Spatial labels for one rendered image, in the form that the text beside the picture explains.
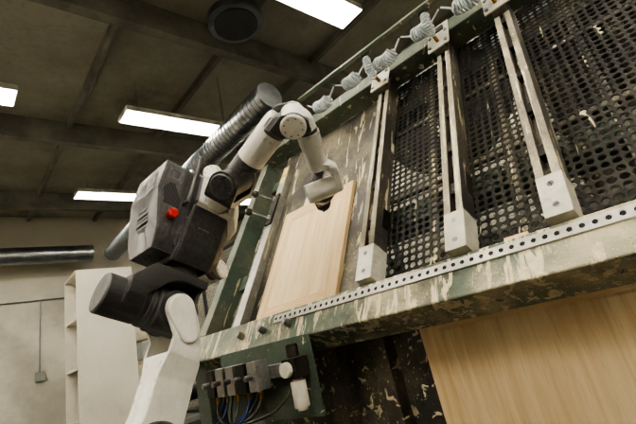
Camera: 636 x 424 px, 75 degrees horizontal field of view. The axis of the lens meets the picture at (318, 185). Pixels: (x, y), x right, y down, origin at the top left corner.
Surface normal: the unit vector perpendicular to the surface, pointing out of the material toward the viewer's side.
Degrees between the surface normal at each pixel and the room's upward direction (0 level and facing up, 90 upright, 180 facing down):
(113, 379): 90
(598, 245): 58
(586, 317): 90
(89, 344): 90
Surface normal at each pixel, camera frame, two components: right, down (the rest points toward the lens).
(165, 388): 0.70, -0.39
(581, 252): -0.69, -0.57
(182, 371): 0.57, -0.04
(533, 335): -0.68, -0.11
